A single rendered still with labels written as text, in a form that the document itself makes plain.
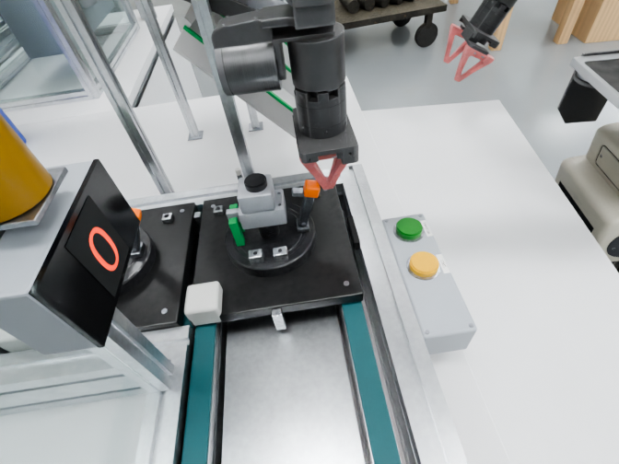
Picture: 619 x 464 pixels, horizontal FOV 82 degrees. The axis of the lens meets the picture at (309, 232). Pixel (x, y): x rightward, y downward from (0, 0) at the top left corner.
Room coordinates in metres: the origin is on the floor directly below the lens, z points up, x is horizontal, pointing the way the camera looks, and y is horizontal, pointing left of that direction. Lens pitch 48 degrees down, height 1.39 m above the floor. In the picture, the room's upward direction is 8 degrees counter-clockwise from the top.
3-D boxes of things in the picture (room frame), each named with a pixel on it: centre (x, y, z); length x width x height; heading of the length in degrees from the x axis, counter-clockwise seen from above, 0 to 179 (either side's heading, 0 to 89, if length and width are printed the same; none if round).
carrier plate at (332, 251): (0.37, 0.06, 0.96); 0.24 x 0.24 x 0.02; 1
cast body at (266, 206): (0.37, 0.07, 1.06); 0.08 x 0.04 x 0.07; 90
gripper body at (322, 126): (0.37, -0.03, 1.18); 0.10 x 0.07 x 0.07; 1
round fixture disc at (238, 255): (0.37, 0.06, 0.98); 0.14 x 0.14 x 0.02
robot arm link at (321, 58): (0.37, -0.03, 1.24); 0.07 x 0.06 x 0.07; 86
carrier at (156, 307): (0.37, 0.32, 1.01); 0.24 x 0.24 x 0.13; 1
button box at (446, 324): (0.29, -0.16, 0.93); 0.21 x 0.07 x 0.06; 1
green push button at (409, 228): (0.36, -0.15, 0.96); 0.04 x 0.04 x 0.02
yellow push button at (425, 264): (0.29, -0.16, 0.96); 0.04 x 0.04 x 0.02
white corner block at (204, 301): (0.27, 0.16, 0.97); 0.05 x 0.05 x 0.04; 1
